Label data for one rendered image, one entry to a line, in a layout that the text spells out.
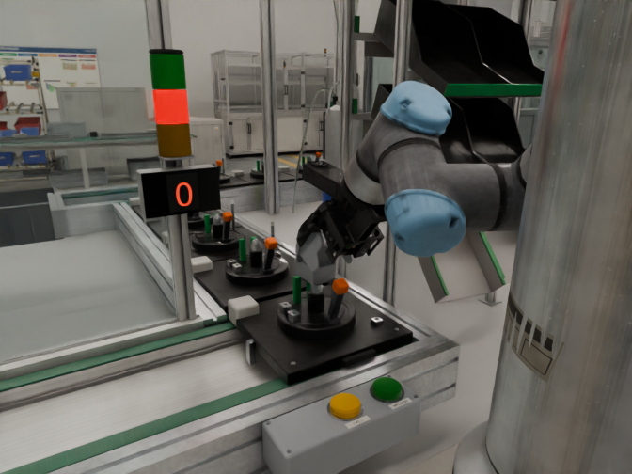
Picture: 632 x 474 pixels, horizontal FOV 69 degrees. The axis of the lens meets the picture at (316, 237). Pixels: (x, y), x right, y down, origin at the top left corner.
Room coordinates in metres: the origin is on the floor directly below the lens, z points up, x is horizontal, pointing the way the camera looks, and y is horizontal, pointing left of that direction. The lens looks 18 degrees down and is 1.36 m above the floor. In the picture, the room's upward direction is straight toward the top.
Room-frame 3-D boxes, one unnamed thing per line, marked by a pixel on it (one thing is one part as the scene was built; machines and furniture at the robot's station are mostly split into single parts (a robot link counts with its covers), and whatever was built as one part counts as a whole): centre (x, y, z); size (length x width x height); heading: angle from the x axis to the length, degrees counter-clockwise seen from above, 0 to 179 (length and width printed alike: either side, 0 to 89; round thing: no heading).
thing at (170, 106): (0.74, 0.22, 1.33); 0.05 x 0.05 x 0.05
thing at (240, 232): (1.17, 0.26, 1.01); 0.24 x 0.24 x 0.13; 31
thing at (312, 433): (0.51, -0.04, 0.93); 0.21 x 0.07 x 0.06; 121
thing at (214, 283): (0.96, 0.13, 1.01); 0.24 x 0.24 x 0.13; 31
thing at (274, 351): (0.74, 0.00, 0.96); 0.24 x 0.24 x 0.02; 31
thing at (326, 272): (0.75, 0.01, 1.09); 0.08 x 0.04 x 0.07; 31
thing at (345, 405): (0.51, -0.04, 0.96); 0.04 x 0.04 x 0.02
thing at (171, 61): (0.74, 0.22, 1.38); 0.05 x 0.05 x 0.05
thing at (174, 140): (0.74, 0.22, 1.28); 0.05 x 0.05 x 0.05
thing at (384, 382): (0.55, -0.10, 0.96); 0.04 x 0.04 x 0.02
